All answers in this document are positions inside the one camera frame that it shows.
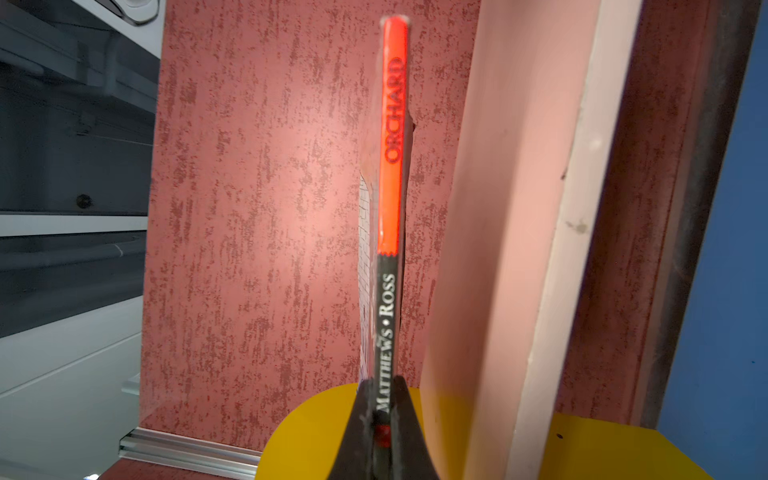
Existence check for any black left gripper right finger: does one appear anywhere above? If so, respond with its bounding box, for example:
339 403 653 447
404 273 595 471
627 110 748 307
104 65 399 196
390 376 439 480

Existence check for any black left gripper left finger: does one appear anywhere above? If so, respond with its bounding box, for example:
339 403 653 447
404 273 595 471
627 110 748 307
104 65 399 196
327 379 375 480

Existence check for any pink Hamlet picture book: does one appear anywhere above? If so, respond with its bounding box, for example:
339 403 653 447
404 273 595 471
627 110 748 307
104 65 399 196
358 15 413 424

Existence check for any yellow pink blue bookshelf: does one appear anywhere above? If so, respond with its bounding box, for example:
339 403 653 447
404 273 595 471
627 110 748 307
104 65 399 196
254 0 768 480

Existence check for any left aluminium corner post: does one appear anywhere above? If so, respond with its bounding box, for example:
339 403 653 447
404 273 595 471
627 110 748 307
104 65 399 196
119 427 262 480

